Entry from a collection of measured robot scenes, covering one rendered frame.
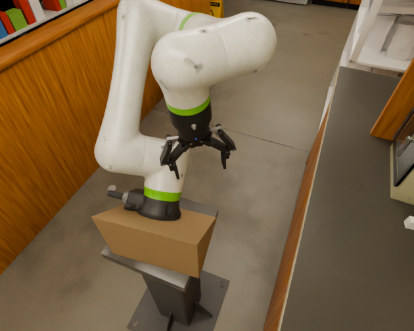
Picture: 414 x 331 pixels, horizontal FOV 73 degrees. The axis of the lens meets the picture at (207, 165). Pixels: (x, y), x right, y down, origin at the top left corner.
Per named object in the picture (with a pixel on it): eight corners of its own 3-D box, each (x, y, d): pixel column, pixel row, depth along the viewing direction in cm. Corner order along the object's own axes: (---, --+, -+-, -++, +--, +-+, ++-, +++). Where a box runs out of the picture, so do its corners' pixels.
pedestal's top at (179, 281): (103, 258, 100) (100, 253, 97) (148, 190, 119) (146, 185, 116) (184, 292, 92) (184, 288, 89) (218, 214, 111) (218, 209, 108)
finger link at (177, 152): (195, 143, 67) (190, 142, 66) (171, 169, 73) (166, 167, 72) (192, 131, 69) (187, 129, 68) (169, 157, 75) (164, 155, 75)
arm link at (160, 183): (132, 188, 96) (141, 134, 94) (175, 193, 102) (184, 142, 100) (137, 198, 84) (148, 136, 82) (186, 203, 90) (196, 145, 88)
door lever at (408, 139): (411, 160, 101) (410, 155, 103) (426, 142, 94) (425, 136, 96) (394, 156, 103) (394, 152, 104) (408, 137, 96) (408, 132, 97)
